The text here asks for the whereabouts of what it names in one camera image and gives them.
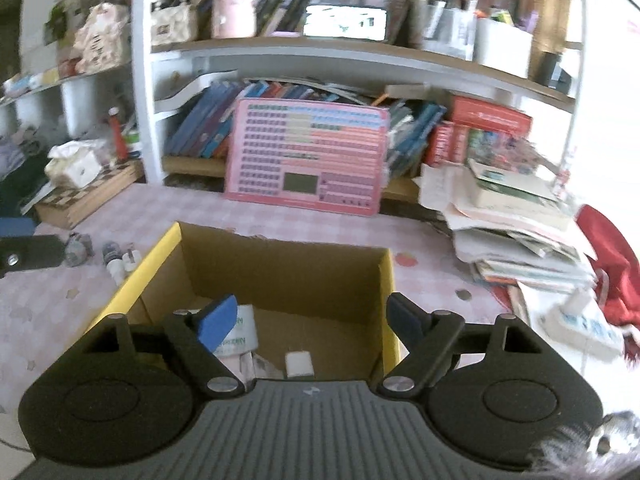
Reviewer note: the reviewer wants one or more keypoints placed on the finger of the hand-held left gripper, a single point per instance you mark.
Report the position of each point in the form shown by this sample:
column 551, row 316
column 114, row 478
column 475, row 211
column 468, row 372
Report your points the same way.
column 35, row 255
column 15, row 227

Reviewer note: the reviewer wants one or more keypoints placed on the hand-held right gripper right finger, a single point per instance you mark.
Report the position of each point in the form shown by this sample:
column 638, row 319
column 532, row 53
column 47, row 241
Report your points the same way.
column 405, row 320

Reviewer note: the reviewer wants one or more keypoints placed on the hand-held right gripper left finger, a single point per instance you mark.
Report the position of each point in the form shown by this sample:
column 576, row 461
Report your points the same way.
column 217, row 322

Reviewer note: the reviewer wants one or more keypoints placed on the clear tape roll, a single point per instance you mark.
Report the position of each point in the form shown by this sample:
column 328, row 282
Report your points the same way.
column 237, row 332

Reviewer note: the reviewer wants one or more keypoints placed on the small dark-capped bottle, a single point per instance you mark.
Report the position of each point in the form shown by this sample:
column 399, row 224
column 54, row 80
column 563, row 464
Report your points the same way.
column 113, row 260

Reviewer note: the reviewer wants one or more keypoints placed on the yellow cardboard box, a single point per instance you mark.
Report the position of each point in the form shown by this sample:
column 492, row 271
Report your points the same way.
column 280, row 270

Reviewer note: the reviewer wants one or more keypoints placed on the small white charger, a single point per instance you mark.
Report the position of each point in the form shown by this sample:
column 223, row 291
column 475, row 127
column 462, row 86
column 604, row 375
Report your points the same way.
column 299, row 364

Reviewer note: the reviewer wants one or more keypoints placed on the pink checked tablecloth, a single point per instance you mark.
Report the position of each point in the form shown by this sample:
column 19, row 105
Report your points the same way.
column 50, row 310

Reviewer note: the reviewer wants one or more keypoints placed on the pile of clothes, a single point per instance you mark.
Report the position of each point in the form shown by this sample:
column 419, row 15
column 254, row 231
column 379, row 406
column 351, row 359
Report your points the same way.
column 15, row 170

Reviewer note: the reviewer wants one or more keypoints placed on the wooden chess board box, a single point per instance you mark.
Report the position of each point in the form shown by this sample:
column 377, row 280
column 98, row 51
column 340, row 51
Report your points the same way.
column 85, row 200

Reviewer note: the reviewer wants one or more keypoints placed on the white tissue pack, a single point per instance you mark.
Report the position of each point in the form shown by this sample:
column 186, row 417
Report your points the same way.
column 75, row 165

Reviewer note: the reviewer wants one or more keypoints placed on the red bottle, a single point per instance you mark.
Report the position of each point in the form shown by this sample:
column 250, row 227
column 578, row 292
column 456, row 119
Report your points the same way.
column 119, row 135

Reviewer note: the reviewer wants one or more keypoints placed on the stack of papers and books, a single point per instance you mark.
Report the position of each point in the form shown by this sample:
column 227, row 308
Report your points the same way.
column 515, row 225

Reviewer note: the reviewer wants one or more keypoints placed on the white bookshelf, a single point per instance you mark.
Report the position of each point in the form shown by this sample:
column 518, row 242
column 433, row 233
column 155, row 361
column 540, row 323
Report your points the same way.
column 145, row 110

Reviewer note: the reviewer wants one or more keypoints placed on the white power strip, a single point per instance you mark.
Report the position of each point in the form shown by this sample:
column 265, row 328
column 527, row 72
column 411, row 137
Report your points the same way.
column 585, row 325

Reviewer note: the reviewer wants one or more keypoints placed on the red upright books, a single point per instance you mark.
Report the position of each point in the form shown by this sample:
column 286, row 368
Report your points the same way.
column 445, row 142

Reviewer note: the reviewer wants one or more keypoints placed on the leaning blue books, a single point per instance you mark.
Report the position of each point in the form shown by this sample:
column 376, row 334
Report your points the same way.
column 415, row 135

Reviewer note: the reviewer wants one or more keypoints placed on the pink learning board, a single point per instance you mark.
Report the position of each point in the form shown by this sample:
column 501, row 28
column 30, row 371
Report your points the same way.
column 305, row 155

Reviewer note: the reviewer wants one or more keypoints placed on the row of blue books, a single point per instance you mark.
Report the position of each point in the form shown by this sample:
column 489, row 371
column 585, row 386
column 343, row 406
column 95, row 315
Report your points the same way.
column 205, row 120

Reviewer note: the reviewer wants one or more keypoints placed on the pink floral decoration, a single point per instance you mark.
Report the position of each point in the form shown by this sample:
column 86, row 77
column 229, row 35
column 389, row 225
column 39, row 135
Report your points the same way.
column 102, row 37

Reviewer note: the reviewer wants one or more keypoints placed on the red cloth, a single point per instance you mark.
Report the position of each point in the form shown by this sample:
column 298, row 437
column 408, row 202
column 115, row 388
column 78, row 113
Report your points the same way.
column 610, row 270

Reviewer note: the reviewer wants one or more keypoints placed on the red box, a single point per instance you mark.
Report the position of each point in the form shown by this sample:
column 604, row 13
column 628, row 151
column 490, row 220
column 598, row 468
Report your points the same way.
column 492, row 115

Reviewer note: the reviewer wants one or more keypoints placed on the grey fluffy fabric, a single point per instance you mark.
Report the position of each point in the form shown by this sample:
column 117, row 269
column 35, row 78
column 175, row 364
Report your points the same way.
column 600, row 445

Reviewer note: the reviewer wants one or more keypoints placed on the cream quilted handbag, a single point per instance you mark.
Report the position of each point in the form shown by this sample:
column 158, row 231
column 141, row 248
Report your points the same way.
column 172, row 20

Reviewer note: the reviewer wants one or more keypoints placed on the white pen holder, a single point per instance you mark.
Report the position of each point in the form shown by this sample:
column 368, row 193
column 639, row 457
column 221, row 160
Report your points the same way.
column 502, row 47

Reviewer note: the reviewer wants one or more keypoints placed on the pink cup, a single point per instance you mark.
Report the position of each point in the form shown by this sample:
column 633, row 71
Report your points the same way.
column 235, row 0

